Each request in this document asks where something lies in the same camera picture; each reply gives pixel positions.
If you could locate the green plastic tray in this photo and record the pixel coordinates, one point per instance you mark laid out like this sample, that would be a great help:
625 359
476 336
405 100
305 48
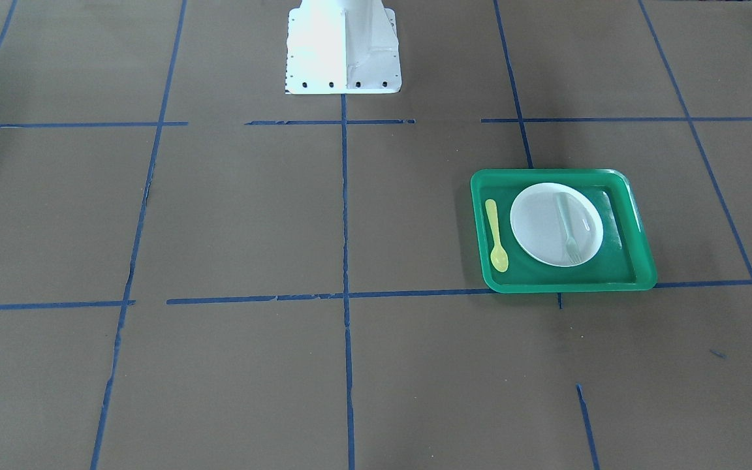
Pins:
624 263

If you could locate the pale green plastic fork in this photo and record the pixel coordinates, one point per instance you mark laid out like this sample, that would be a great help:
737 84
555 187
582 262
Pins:
571 246

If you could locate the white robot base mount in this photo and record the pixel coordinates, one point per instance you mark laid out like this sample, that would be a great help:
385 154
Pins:
336 47

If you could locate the white round plate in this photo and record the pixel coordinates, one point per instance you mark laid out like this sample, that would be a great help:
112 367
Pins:
537 228

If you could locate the yellow plastic spoon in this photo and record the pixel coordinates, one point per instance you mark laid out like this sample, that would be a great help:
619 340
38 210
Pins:
498 255

